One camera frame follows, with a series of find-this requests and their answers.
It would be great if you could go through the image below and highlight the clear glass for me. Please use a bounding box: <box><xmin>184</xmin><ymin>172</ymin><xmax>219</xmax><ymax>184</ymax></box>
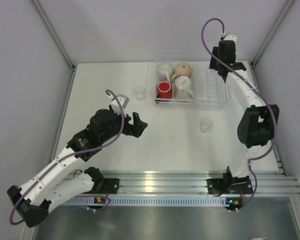
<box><xmin>199</xmin><ymin>117</ymin><xmax>214</xmax><ymax>133</ymax></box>
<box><xmin>133</xmin><ymin>85</ymin><xmax>146</xmax><ymax>101</ymax></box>

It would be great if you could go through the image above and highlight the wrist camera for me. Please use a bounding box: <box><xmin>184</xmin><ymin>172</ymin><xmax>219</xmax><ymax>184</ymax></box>
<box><xmin>111</xmin><ymin>94</ymin><xmax>130</xmax><ymax>110</ymax></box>
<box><xmin>221</xmin><ymin>34</ymin><xmax>237</xmax><ymax>44</ymax></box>

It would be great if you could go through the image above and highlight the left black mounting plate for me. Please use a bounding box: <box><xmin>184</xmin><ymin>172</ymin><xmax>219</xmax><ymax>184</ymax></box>
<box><xmin>91</xmin><ymin>178</ymin><xmax>120</xmax><ymax>195</ymax></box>

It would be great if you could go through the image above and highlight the floral mug orange inside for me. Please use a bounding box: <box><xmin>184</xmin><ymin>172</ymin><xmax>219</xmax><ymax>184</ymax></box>
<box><xmin>174</xmin><ymin>76</ymin><xmax>195</xmax><ymax>100</ymax></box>

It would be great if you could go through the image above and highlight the perforated cable duct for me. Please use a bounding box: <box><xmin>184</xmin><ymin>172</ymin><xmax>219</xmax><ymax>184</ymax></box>
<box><xmin>62</xmin><ymin>196</ymin><xmax>241</xmax><ymax>206</ymax></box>

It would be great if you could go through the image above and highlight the clear wire dish rack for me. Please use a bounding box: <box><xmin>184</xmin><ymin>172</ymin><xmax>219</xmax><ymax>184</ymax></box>
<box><xmin>149</xmin><ymin>55</ymin><xmax>231</xmax><ymax>110</ymax></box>

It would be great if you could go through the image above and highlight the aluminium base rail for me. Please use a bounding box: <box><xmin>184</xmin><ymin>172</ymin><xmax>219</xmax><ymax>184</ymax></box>
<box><xmin>31</xmin><ymin>170</ymin><xmax>300</xmax><ymax>196</ymax></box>

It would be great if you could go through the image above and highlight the black mounting plate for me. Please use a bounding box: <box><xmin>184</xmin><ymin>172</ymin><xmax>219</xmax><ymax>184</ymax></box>
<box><xmin>206</xmin><ymin>178</ymin><xmax>238</xmax><ymax>197</ymax></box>
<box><xmin>91</xmin><ymin>178</ymin><xmax>120</xmax><ymax>195</ymax></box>

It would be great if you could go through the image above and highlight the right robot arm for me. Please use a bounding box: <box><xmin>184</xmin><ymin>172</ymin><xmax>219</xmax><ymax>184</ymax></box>
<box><xmin>207</xmin><ymin>36</ymin><xmax>280</xmax><ymax>196</ymax></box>

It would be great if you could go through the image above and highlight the red mug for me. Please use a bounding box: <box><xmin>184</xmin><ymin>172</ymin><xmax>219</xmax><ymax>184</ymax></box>
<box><xmin>156</xmin><ymin>81</ymin><xmax>173</xmax><ymax>102</ymax></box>

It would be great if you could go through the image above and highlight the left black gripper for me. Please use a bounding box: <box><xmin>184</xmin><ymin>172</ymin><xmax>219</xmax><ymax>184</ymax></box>
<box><xmin>100</xmin><ymin>107</ymin><xmax>147</xmax><ymax>144</ymax></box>

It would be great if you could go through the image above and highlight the beige ceramic mug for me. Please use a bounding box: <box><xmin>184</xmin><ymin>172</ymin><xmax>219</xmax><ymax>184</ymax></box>
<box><xmin>170</xmin><ymin>62</ymin><xmax>192</xmax><ymax>82</ymax></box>

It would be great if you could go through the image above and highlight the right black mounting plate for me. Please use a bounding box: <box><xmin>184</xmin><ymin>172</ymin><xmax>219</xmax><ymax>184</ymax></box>
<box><xmin>206</xmin><ymin>178</ymin><xmax>238</xmax><ymax>197</ymax></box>

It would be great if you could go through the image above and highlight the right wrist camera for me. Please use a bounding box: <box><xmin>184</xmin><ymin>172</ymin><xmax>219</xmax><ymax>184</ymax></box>
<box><xmin>221</xmin><ymin>34</ymin><xmax>237</xmax><ymax>44</ymax></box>

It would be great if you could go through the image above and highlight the white speckled mug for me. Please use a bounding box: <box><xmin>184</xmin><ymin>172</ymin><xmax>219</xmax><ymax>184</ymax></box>
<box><xmin>156</xmin><ymin>62</ymin><xmax>174</xmax><ymax>82</ymax></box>

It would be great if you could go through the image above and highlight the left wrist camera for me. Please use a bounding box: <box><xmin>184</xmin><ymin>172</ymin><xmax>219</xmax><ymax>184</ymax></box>
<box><xmin>111</xmin><ymin>94</ymin><xmax>130</xmax><ymax>110</ymax></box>

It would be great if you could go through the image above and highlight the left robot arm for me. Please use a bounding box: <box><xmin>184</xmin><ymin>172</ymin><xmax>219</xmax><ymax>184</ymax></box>
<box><xmin>7</xmin><ymin>108</ymin><xmax>148</xmax><ymax>228</ymax></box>

